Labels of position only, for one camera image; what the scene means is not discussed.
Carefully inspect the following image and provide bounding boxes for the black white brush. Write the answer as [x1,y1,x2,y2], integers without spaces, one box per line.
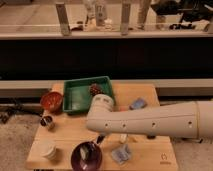
[79,135,105,161]

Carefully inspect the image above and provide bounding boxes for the purple bowl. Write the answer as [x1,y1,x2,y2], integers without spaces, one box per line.
[71,143,102,171]

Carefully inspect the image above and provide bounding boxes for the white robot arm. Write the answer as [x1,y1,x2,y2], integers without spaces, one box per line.
[86,94,213,139]

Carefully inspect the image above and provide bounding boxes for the red orange bowl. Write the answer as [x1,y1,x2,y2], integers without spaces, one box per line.
[40,91,63,112]

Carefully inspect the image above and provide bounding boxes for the dark grape bunch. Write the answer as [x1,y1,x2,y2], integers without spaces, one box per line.
[89,83,103,96]

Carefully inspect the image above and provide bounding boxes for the green plastic tray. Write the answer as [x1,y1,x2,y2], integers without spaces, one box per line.
[63,76,114,115]

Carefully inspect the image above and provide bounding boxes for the blue sponge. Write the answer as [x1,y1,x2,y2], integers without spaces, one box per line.
[129,98,147,110]

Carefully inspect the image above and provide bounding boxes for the white yellow corn toy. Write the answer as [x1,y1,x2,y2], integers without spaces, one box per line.
[119,134,133,144]

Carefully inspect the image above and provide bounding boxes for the wooden table board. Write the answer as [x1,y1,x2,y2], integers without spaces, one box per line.
[26,83,178,171]

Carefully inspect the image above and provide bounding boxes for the blue grey cloth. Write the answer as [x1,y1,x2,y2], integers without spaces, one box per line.
[111,144,131,164]

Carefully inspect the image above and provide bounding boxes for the white stacked cups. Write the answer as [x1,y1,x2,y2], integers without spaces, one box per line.
[39,140,56,160]

